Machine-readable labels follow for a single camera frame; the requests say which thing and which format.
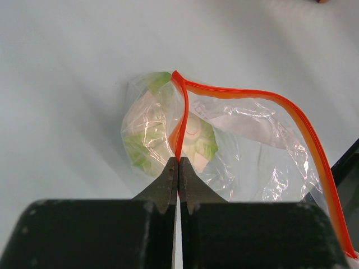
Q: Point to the white green napa cabbage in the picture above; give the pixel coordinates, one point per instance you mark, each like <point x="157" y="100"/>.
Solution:
<point x="155" y="110"/>

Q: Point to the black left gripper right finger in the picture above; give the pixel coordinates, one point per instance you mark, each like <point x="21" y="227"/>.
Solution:
<point x="221" y="234"/>

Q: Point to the red zip clear bag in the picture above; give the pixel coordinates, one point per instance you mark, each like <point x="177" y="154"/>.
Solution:
<point x="268" y="150"/>

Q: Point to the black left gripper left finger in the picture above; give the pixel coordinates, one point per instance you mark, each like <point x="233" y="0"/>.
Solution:
<point x="135" y="233"/>

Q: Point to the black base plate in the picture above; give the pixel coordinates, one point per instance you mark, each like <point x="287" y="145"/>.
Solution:
<point x="345" y="173"/>

